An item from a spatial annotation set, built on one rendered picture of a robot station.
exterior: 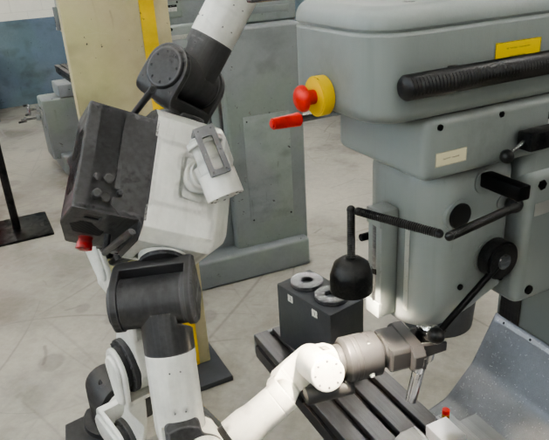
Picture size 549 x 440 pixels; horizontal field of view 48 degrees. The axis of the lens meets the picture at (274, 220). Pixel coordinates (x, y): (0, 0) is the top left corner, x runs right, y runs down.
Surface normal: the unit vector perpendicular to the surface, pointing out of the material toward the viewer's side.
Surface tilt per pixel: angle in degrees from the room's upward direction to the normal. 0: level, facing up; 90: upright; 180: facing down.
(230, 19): 92
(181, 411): 70
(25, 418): 0
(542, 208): 90
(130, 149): 58
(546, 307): 90
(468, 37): 90
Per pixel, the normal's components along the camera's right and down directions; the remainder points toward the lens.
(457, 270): 0.45, 0.34
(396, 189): -0.89, 0.23
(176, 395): 0.27, 0.04
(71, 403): -0.06, -0.91
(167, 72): -0.43, -0.11
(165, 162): 0.49, -0.24
